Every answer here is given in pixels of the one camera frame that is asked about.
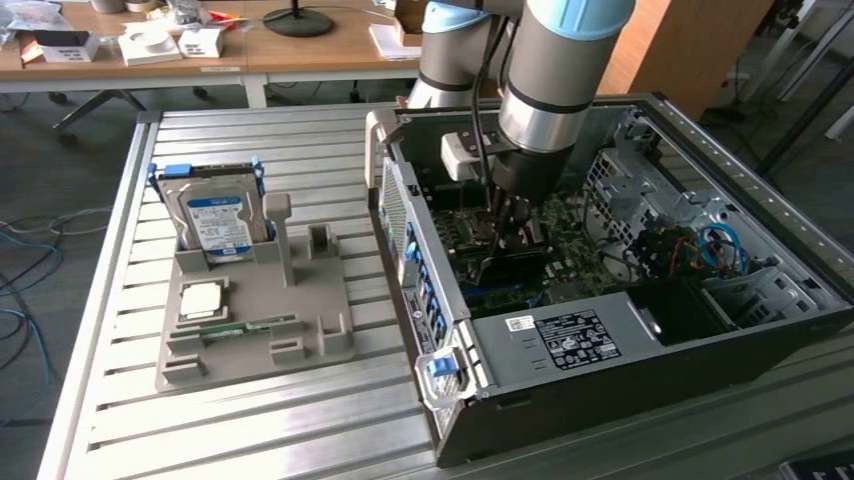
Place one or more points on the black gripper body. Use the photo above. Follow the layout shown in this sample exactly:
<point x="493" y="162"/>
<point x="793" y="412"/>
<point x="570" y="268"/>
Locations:
<point x="530" y="172"/>

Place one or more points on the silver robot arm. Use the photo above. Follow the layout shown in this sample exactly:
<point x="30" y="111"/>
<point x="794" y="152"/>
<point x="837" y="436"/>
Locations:
<point x="561" y="75"/>

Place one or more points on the CPU socket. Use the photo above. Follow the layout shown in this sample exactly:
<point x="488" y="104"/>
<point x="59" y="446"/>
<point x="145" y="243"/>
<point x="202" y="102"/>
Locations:
<point x="477" y="225"/>

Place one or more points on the green motherboard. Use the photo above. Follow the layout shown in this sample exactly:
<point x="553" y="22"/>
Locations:
<point x="581" y="255"/>

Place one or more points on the silver chipset heatsink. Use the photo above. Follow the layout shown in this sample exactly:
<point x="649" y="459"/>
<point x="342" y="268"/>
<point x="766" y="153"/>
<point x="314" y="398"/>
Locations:
<point x="570" y="293"/>

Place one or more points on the grey power supply unit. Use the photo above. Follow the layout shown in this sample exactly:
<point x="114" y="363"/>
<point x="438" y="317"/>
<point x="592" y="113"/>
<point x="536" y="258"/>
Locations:
<point x="521" y="340"/>

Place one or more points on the blue case release latch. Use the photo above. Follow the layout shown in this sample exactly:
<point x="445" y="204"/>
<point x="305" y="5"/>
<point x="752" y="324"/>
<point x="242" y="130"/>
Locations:
<point x="442" y="366"/>

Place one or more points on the white paper booklet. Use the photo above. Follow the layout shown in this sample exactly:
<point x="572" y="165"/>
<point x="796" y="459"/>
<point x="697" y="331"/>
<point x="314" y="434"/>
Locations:
<point x="394" y="45"/>

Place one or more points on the wooden cabinet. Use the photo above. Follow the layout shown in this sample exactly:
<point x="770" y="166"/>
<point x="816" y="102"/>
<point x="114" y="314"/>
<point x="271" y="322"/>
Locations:
<point x="694" y="50"/>

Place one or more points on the open PC case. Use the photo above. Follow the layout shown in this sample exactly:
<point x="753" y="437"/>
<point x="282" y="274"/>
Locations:
<point x="601" y="400"/>

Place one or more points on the grey parts rack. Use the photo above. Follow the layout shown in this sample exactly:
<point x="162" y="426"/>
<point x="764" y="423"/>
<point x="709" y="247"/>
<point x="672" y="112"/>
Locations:
<point x="267" y="300"/>

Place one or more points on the hard disk with blue carrier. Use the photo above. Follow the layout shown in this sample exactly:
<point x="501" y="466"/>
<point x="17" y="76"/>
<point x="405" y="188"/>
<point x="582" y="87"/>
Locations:
<point x="214" y="220"/>

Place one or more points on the black lamp base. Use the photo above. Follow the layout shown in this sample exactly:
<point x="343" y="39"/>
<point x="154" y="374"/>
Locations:
<point x="297" y="25"/>

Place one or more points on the green RAM stick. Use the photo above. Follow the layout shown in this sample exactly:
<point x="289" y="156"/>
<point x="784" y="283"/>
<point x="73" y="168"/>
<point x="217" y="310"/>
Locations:
<point x="234" y="327"/>

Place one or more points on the silver CPU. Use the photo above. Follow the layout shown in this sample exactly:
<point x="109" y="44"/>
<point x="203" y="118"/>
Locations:
<point x="201" y="300"/>

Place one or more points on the small white box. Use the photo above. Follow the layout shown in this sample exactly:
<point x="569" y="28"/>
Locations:
<point x="201" y="44"/>

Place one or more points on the white box with tape roll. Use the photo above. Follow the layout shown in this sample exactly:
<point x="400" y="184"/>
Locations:
<point x="150" y="45"/>

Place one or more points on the dark keyboard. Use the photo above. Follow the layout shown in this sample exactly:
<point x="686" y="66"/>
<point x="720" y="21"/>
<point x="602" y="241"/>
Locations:
<point x="821" y="470"/>

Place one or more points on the wooden desk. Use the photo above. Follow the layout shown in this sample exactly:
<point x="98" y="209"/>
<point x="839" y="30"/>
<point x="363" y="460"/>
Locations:
<point x="101" y="70"/>

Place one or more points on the white box with black lid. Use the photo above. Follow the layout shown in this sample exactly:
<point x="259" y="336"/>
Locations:
<point x="67" y="47"/>

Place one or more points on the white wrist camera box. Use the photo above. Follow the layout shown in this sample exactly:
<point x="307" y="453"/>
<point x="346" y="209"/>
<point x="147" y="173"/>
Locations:
<point x="468" y="155"/>

